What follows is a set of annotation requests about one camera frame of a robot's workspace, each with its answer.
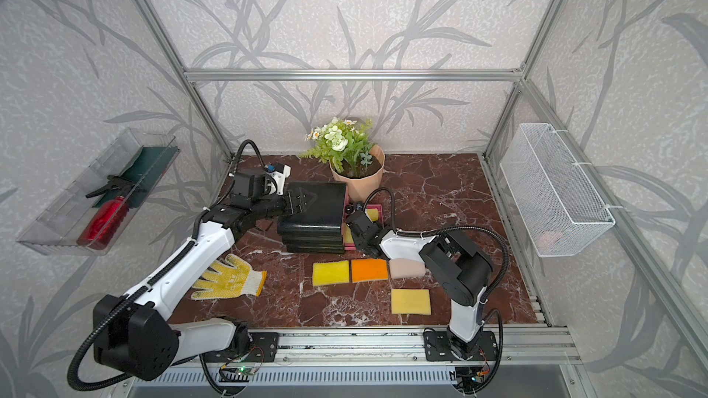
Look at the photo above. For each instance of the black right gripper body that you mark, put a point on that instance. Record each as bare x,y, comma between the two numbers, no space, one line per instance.
359,245

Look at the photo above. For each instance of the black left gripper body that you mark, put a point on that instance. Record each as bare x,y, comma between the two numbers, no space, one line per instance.
268,206

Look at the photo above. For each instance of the pink bottom drawer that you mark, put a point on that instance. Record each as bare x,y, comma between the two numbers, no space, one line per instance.
350,210

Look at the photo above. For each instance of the black mini drawer cabinet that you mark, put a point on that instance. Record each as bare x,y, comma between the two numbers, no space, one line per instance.
319,230

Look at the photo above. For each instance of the orange white sponge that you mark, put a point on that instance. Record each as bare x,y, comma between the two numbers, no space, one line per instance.
406,268

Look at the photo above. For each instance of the bright yellow sponge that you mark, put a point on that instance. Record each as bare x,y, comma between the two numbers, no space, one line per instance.
328,274

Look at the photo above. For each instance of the pale yellow sponge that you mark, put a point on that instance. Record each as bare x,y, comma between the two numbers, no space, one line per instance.
411,302

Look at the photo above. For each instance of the yellow square cellulose sponge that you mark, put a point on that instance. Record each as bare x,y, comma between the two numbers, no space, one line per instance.
348,239

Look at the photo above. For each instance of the wavy yellow green sponge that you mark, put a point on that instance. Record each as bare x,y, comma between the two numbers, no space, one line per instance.
373,214

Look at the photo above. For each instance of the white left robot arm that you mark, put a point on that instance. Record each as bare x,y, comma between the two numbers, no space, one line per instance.
132,336

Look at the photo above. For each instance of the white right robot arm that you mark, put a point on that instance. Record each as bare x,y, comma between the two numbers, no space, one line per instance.
457,263

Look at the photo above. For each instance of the beige ribbed flower pot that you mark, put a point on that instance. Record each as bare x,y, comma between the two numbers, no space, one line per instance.
358,189

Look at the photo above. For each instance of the artificial green flower plant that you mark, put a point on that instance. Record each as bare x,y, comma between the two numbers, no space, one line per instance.
345,145

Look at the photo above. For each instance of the yellow white work glove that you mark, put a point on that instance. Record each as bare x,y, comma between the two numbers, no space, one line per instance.
228,279

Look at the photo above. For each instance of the dark green pad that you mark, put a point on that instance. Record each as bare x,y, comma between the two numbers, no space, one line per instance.
138,179

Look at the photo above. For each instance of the pink item in basket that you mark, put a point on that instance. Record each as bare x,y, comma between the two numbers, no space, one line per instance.
547,241

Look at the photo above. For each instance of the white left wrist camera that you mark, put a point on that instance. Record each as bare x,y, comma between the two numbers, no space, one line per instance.
277,175

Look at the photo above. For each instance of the red handled garden tool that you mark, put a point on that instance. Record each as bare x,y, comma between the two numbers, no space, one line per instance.
104,225

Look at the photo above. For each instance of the clear plastic wall tray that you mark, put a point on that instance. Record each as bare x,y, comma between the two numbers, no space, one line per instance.
88,217

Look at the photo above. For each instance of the white wire mesh basket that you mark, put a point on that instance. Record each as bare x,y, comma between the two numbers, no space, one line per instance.
552,190

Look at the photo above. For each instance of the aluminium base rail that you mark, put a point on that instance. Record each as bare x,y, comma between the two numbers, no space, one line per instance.
403,356

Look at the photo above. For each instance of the aluminium cage frame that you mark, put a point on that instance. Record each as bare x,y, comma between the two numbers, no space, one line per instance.
686,319

